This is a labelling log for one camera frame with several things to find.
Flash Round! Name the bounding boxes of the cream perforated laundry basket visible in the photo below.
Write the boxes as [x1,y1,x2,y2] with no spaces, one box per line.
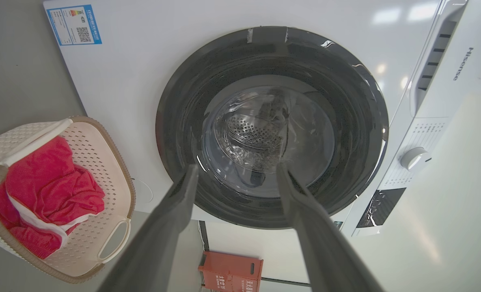
[0,116,136,284]

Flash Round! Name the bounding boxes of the white round control knob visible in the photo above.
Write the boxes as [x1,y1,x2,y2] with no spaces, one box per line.
[400,147,432,171]

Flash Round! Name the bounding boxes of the red garment with white trim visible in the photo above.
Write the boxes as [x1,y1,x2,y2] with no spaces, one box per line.
[0,136,106,260]

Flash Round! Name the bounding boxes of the round dark washing machine door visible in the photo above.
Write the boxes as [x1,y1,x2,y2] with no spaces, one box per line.
[156,26,389,230]

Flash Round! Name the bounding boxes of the black display panel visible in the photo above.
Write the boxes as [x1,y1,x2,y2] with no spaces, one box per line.
[356,187,407,228]

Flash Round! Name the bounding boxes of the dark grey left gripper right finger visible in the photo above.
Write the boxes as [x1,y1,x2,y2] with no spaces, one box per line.
[276,163,384,292]

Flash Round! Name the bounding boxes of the white front-load washing machine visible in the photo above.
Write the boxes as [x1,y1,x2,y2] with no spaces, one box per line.
[43,0,481,238]

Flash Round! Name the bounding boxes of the blue energy label sticker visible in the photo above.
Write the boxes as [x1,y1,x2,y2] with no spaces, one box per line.
[46,4,102,46]

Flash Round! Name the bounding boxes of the red fire extinguisher box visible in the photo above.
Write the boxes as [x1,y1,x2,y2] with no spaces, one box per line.
[198,251,264,292]

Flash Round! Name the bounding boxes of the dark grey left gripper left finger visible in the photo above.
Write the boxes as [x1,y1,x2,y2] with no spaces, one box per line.
[97,164,199,292]

